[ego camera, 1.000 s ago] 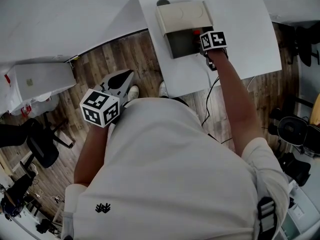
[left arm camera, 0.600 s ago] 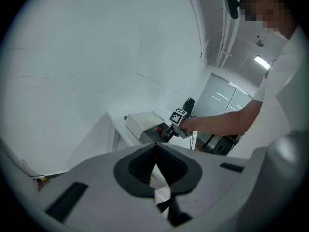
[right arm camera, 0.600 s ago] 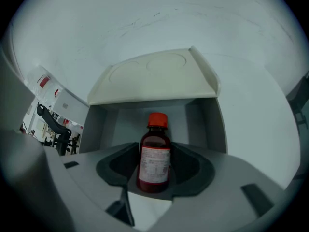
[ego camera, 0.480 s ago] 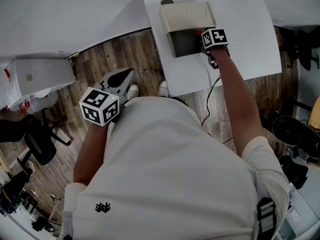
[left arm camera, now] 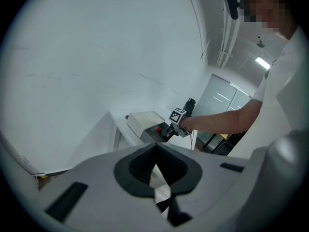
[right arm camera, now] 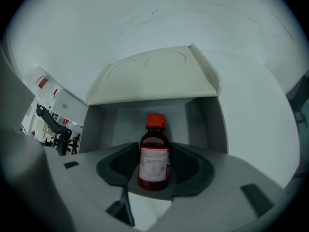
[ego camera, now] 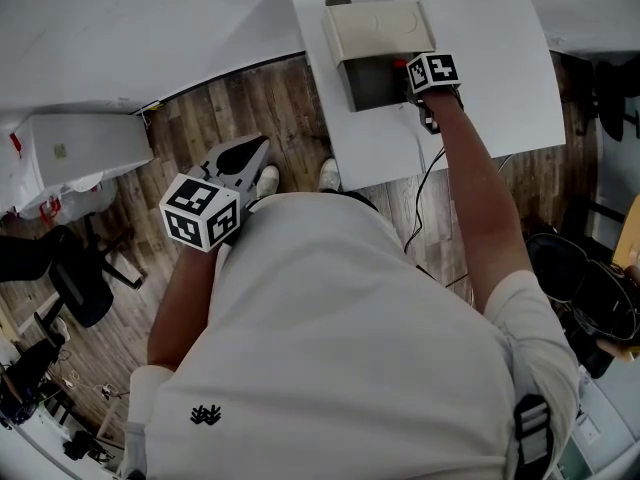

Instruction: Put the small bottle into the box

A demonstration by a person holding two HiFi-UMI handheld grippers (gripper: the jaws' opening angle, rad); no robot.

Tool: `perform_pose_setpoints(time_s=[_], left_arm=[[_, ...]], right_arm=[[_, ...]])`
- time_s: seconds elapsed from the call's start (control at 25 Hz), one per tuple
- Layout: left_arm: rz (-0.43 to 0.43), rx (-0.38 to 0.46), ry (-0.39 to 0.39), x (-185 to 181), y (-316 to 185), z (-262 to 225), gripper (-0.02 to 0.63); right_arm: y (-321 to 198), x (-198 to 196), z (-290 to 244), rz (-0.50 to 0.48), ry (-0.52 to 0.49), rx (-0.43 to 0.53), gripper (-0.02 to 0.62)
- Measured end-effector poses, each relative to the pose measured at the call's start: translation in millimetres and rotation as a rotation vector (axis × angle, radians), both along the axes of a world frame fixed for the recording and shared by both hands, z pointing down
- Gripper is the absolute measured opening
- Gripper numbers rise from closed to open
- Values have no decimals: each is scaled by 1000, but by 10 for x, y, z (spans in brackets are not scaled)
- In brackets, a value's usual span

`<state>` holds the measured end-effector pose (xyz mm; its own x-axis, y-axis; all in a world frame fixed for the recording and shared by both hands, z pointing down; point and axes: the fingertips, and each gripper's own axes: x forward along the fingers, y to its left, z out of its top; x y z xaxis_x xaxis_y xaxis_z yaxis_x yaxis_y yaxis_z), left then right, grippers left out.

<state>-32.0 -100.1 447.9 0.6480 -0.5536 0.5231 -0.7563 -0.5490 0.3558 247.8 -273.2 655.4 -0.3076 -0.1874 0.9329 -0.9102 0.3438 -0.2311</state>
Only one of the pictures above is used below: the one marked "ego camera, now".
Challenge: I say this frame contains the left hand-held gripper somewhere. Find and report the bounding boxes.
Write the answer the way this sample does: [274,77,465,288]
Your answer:
[158,135,272,255]

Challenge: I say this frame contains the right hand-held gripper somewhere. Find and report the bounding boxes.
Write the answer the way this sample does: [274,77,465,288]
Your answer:
[405,52,464,136]

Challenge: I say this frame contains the beige drawer box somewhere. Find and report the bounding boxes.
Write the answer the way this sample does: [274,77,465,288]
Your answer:
[321,0,439,114]

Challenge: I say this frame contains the person's left forearm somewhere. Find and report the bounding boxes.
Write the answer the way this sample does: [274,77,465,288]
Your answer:
[146,244,225,373]

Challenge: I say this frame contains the person's right forearm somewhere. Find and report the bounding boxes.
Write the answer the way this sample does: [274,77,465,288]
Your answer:
[424,89,534,315]

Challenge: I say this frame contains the white storage box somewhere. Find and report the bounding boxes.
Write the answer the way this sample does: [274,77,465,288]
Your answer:
[0,126,120,223]

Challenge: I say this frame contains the person's white left shoe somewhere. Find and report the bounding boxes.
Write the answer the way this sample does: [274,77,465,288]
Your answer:
[255,163,282,201]

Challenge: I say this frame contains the person's white shoe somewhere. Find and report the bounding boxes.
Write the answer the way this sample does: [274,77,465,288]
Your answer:
[255,163,282,201]
[318,157,343,193]

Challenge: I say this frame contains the white table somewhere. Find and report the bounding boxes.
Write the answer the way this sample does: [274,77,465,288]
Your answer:
[285,0,568,193]

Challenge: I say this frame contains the person's white right shoe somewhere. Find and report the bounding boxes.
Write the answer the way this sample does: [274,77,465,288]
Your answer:
[318,157,343,193]

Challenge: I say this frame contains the person's black shorts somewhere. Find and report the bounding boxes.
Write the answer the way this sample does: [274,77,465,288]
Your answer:
[340,189,382,214]

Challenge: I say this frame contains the black office chair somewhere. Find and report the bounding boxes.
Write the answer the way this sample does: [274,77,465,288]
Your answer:
[0,216,147,330]
[593,56,640,143]

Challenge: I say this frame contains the person's white shirt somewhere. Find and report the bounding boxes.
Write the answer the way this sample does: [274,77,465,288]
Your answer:
[116,190,582,480]

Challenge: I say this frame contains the yellow wooden desk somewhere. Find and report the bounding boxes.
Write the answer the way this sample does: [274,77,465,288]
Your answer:
[611,206,640,270]

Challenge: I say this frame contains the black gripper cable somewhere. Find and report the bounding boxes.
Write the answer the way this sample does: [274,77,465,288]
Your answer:
[403,146,448,256]

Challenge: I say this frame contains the grey shoulder strap buckle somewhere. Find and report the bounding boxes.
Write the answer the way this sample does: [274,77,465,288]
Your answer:
[511,393,556,477]

